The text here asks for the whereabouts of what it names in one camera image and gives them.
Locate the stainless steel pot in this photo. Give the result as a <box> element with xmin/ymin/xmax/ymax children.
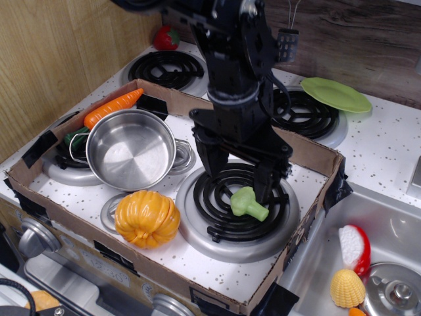
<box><xmin>68</xmin><ymin>109</ymin><xmax>195</xmax><ymax>192</ymax></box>

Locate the steel pot lid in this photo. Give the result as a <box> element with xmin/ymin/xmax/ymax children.
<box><xmin>359</xmin><ymin>263</ymin><xmax>420</xmax><ymax>315</ymax></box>

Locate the silver stove knob bottom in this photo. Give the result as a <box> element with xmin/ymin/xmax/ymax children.
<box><xmin>151</xmin><ymin>294</ymin><xmax>186</xmax><ymax>316</ymax></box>

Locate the back right black burner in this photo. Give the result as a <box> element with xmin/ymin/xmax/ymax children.
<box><xmin>272</xmin><ymin>86</ymin><xmax>348</xmax><ymax>148</ymax></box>

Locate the orange toy pumpkin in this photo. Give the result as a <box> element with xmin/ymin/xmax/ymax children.
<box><xmin>114</xmin><ymin>190</ymin><xmax>181</xmax><ymax>250</ymax></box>

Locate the silver stove knob left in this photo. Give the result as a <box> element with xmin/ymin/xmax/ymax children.
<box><xmin>18</xmin><ymin>218</ymin><xmax>61</xmax><ymax>258</ymax></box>

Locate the orange toy carrot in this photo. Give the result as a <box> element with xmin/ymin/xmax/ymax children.
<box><xmin>64</xmin><ymin>88</ymin><xmax>144</xmax><ymax>145</ymax></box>

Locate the front right black burner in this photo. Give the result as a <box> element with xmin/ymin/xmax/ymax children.
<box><xmin>176</xmin><ymin>160</ymin><xmax>300</xmax><ymax>263</ymax></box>

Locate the green toy broccoli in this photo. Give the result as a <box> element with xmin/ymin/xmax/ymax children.
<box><xmin>230</xmin><ymin>186</ymin><xmax>269</xmax><ymax>222</ymax></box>

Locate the red toy strawberry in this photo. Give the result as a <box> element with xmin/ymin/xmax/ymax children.
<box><xmin>153</xmin><ymin>25</ymin><xmax>180</xmax><ymax>51</ymax></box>

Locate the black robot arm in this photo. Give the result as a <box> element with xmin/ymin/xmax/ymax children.
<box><xmin>118</xmin><ymin>1</ymin><xmax>293</xmax><ymax>203</ymax></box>

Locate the black cable bottom left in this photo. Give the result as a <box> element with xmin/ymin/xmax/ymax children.
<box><xmin>0</xmin><ymin>278</ymin><xmax>36</xmax><ymax>316</ymax></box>

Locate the silver stove knob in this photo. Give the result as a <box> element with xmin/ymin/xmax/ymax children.
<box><xmin>151</xmin><ymin>294</ymin><xmax>186</xmax><ymax>316</ymax></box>
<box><xmin>18</xmin><ymin>218</ymin><xmax>61</xmax><ymax>258</ymax></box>

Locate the hanging metal spatula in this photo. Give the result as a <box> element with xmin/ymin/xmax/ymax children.
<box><xmin>276</xmin><ymin>0</ymin><xmax>301</xmax><ymax>63</ymax></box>

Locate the small orange toy in sink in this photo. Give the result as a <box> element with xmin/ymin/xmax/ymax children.
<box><xmin>348</xmin><ymin>307</ymin><xmax>366</xmax><ymax>316</ymax></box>

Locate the brown cardboard fence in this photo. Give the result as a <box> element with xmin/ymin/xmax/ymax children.
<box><xmin>3</xmin><ymin>78</ymin><xmax>354</xmax><ymax>316</ymax></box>

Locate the red white toy pepper slice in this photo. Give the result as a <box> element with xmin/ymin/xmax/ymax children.
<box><xmin>338</xmin><ymin>224</ymin><xmax>371</xmax><ymax>276</ymax></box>

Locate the green plastic plate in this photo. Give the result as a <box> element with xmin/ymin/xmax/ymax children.
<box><xmin>301</xmin><ymin>77</ymin><xmax>372</xmax><ymax>113</ymax></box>

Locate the orange toy piece bottom left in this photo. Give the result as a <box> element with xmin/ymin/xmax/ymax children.
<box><xmin>30</xmin><ymin>290</ymin><xmax>60</xmax><ymax>311</ymax></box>

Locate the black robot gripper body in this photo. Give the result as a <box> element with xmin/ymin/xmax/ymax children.
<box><xmin>189</xmin><ymin>93</ymin><xmax>293</xmax><ymax>164</ymax></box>

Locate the front left black burner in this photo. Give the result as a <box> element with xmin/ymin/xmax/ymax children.
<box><xmin>42</xmin><ymin>141</ymin><xmax>102</xmax><ymax>187</ymax></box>

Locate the yellow toy corn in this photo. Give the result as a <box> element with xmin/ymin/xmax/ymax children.
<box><xmin>330</xmin><ymin>269</ymin><xmax>366</xmax><ymax>308</ymax></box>

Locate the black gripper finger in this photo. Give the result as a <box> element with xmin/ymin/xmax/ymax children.
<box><xmin>253</xmin><ymin>157</ymin><xmax>291</xmax><ymax>203</ymax></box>
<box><xmin>193</xmin><ymin>133</ymin><xmax>229</xmax><ymax>177</ymax></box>

